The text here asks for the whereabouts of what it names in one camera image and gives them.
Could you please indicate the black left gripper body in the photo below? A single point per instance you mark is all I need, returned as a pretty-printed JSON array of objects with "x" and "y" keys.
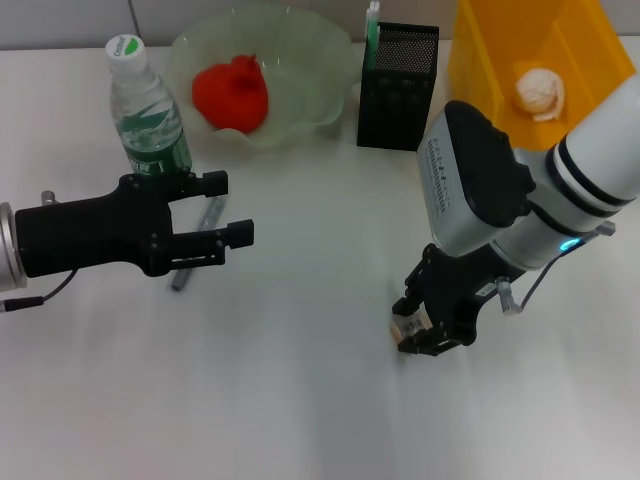
[{"x": 90, "y": 235}]

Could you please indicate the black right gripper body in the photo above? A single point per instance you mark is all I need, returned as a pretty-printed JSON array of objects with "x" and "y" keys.
[{"x": 455, "y": 285}]

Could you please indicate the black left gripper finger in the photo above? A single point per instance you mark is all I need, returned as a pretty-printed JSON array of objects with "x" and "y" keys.
[
  {"x": 241, "y": 233},
  {"x": 216, "y": 182}
]

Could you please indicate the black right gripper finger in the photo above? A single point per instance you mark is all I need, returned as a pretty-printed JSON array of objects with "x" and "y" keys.
[
  {"x": 432, "y": 345},
  {"x": 407, "y": 305}
]

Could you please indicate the beige eraser with barcode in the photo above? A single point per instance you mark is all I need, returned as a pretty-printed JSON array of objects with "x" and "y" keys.
[{"x": 412, "y": 325}]

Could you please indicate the grey marker pen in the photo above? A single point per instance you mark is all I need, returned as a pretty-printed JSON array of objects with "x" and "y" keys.
[{"x": 210, "y": 215}]

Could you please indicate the red-orange fruit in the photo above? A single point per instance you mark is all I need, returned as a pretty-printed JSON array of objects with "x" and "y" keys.
[{"x": 230, "y": 97}]

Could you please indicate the clear green-label water bottle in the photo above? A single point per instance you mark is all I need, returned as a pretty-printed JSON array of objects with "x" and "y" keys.
[{"x": 145, "y": 125}]

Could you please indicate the white paper ball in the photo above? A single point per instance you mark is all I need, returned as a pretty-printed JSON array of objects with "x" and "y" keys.
[{"x": 537, "y": 95}]

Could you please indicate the green utility knife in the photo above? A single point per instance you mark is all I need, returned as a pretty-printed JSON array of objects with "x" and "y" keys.
[{"x": 371, "y": 40}]

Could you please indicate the translucent green fruit bowl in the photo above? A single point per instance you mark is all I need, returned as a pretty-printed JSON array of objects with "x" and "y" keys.
[{"x": 305, "y": 75}]

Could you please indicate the black mesh pen holder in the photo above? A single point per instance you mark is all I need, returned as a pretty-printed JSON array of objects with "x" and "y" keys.
[{"x": 395, "y": 100}]

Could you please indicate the yellow plastic bin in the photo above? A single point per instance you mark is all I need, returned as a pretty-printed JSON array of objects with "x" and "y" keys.
[{"x": 480, "y": 65}]

